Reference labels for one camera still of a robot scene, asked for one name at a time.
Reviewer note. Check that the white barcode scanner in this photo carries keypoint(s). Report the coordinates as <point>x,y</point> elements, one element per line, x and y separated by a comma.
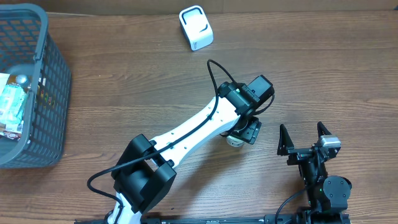
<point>196,27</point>

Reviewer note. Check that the grey plastic shopping basket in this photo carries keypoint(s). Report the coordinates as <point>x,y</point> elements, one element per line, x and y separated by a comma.
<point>28,49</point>

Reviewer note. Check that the green lid white jar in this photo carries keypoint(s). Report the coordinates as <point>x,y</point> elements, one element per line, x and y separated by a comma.
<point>235,142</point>

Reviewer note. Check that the yellow dish soap bottle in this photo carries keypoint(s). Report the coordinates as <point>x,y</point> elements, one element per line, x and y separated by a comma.
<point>21,80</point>

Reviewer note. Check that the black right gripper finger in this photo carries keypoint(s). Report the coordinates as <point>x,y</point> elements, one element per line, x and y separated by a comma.
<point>322,130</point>
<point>285,146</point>

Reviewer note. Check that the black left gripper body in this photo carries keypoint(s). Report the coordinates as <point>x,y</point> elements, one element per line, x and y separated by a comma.
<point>248,130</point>

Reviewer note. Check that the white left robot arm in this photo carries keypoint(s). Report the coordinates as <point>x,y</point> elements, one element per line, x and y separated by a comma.
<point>148,165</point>

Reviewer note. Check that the green wet wipes pack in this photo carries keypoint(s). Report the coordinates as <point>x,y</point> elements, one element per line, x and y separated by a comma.
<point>13,99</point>

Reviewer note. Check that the beans packet with barcode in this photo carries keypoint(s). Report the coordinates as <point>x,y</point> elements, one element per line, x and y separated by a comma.
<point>4,79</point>

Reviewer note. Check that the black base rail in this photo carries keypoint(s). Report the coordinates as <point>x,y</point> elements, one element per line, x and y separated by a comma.
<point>267,219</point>

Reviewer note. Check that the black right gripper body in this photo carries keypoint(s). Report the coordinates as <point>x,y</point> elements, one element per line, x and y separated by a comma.
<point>298,155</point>

